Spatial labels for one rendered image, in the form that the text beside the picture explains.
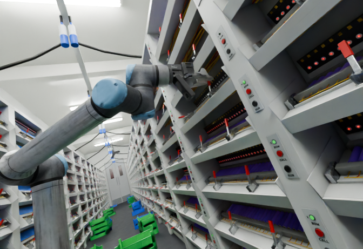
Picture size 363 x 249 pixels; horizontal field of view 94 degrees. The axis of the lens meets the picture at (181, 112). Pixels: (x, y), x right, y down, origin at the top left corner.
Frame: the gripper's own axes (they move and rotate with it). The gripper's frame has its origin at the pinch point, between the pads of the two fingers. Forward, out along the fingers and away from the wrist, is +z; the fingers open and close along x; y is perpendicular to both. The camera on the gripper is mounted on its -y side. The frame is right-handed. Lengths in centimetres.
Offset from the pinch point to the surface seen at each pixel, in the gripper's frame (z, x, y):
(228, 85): -2.0, -13.0, -10.1
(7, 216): -119, 114, -41
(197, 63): -4.7, -1.1, 8.8
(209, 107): -1.4, 4.6, -11.2
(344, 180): 8, -29, -45
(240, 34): -1.4, -25.5, 1.3
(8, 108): -130, 113, 44
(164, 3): -7, 17, 74
